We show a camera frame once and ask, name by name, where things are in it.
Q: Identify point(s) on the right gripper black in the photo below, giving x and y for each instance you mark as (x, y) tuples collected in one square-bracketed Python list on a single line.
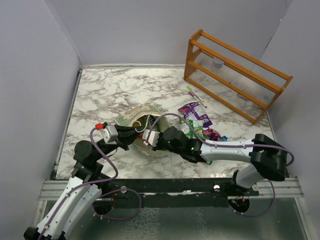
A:
[(157, 147)]

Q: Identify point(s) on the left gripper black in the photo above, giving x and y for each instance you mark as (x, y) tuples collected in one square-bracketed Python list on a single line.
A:
[(127, 135)]

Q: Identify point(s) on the green printed paper bag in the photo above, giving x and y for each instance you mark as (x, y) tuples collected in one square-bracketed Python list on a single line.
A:
[(141, 162)]

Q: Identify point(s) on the berries purple snack packet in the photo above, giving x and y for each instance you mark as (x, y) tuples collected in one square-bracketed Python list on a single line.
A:
[(211, 134)]

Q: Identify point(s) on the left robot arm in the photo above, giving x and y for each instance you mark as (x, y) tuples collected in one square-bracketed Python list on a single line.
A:
[(86, 182)]

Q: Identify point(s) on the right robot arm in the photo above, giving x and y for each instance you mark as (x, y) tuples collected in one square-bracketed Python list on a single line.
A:
[(266, 158)]

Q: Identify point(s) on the magenta cap marker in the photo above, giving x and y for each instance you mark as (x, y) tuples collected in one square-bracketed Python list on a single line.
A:
[(197, 99)]

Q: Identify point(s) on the green cap marker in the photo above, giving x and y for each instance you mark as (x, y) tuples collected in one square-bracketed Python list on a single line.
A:
[(191, 90)]

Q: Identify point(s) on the blue snack packet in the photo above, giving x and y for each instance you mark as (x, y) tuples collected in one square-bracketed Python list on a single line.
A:
[(224, 139)]

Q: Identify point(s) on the small item on shelf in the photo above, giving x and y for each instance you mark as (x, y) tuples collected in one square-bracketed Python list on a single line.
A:
[(217, 63)]

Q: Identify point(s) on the orange wooden shelf rack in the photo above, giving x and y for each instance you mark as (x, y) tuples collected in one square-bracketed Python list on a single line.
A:
[(244, 84)]

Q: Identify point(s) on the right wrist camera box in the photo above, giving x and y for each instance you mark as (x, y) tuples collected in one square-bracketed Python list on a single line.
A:
[(150, 138)]

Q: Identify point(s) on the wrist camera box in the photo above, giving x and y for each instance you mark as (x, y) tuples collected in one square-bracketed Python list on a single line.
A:
[(109, 134), (150, 138)]

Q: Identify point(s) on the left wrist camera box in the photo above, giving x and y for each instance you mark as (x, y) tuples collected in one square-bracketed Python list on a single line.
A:
[(109, 134)]

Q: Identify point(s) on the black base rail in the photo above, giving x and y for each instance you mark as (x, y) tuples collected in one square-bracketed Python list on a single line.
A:
[(170, 193)]

